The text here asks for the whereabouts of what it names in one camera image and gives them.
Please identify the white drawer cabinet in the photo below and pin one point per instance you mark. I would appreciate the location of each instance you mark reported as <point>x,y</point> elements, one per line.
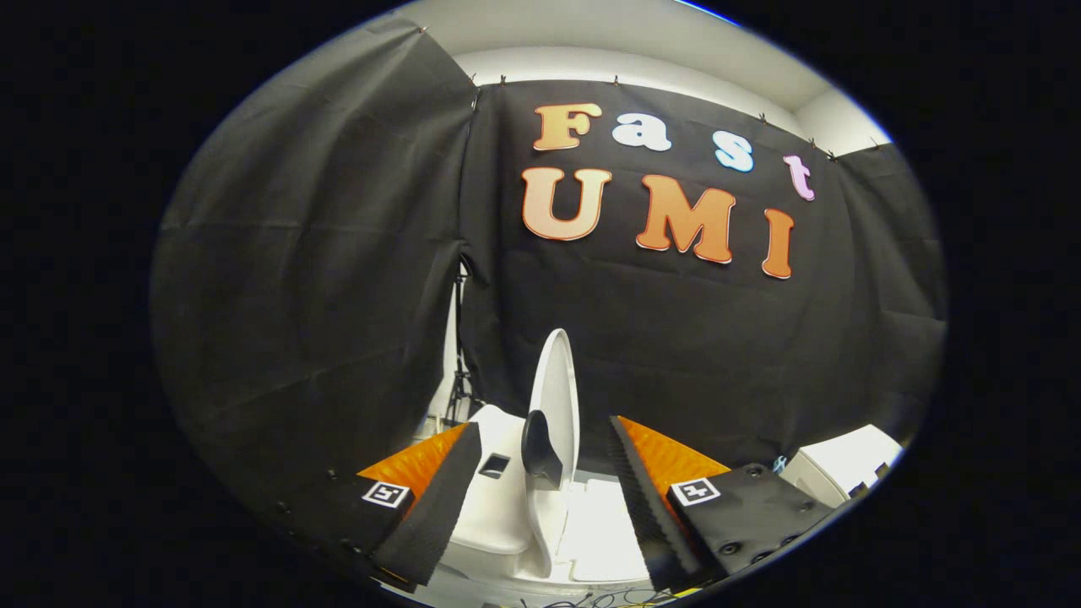
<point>844,460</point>

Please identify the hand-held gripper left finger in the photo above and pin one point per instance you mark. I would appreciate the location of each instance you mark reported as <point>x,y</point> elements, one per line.
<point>439,507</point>

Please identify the black backdrop cloth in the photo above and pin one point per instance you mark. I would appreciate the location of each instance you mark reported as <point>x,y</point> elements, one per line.
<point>338,253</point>

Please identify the white toilet bowl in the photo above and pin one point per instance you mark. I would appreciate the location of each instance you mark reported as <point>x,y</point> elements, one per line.
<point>498,578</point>

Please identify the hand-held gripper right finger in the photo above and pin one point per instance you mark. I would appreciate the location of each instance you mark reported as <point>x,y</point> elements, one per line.
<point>646,515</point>

